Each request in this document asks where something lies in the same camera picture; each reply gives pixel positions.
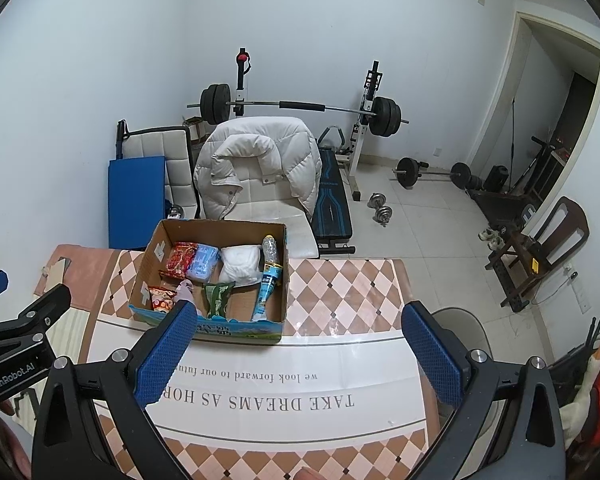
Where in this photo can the pink table cover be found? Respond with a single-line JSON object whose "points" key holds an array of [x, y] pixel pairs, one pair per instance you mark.
{"points": [[92, 272]]}

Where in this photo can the dark wooden chair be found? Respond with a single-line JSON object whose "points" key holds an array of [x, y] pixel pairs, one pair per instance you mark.
{"points": [[535, 255]]}

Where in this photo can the green snack packet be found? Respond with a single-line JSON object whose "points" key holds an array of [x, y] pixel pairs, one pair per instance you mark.
{"points": [[217, 300]]}

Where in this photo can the black router with antennas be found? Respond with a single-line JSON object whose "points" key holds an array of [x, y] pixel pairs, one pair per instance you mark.
{"points": [[594, 332]]}

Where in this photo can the white chair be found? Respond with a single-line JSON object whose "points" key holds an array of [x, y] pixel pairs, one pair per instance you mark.
{"points": [[300, 235]]}

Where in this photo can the white goose plush toy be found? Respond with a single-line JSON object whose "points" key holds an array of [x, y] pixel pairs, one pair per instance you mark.
{"points": [[577, 410]]}

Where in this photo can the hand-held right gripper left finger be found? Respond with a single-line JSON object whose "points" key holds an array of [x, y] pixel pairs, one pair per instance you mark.
{"points": [[166, 352]]}

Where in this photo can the long barbell with black plates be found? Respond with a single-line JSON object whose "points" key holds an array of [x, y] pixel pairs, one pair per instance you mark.
{"points": [[300, 106]]}

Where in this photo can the light blue tissue pack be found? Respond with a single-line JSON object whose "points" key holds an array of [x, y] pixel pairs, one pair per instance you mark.
{"points": [[203, 262]]}

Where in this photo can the red snack packet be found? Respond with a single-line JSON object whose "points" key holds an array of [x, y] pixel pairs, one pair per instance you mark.
{"points": [[179, 260]]}

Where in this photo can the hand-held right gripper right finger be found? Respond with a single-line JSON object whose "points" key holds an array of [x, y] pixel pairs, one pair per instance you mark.
{"points": [[432, 360]]}

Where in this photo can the pale purple cloth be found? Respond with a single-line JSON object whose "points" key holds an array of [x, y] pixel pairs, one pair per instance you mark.
{"points": [[185, 291]]}

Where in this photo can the black kick scooter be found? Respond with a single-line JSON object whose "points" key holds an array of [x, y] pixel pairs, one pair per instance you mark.
{"points": [[540, 160]]}

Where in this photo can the beige round chair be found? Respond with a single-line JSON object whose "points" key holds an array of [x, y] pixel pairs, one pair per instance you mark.
{"points": [[460, 330]]}

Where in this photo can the chrome dumbbell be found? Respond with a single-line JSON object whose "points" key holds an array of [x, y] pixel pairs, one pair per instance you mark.
{"points": [[377, 200], [383, 215]]}

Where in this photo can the white weight rack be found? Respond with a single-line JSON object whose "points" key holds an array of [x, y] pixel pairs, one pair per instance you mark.
{"points": [[360, 145]]}

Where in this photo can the white puffer jacket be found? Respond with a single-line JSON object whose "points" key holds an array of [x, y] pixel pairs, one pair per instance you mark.
{"points": [[260, 165]]}

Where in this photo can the black and blue weight bench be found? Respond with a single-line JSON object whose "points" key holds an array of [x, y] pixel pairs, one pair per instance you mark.
{"points": [[336, 205]]}

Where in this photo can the short barbell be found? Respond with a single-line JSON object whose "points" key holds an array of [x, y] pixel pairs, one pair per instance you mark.
{"points": [[432, 174]]}

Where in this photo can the person's left hand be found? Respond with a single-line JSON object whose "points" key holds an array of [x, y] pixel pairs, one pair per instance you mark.
{"points": [[15, 440]]}

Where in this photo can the black speaker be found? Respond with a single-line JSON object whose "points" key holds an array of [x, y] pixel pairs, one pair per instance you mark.
{"points": [[495, 179]]}

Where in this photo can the cream ribbed mat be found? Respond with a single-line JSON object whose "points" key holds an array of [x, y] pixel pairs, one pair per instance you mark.
{"points": [[75, 340]]}

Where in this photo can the orange cartoon snack packet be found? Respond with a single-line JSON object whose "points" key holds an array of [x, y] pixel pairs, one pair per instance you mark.
{"points": [[161, 300]]}

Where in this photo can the pair of white shoes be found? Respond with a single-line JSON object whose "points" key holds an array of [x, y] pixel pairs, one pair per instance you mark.
{"points": [[490, 237]]}

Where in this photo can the blue folded mat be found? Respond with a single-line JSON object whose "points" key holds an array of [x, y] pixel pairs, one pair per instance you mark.
{"points": [[135, 200]]}

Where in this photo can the white padded panel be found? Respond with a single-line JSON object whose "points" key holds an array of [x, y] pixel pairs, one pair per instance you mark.
{"points": [[177, 160]]}

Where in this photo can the long blue packet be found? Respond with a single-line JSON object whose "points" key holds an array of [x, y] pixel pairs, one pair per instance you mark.
{"points": [[266, 292]]}

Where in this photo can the white soft plastic bag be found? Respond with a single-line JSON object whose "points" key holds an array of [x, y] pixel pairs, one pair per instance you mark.
{"points": [[240, 264]]}

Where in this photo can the small cardboard piece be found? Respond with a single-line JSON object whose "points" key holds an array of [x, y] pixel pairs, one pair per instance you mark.
{"points": [[56, 275]]}

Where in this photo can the cardboard box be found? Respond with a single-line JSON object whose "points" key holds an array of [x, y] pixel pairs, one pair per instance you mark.
{"points": [[245, 305]]}

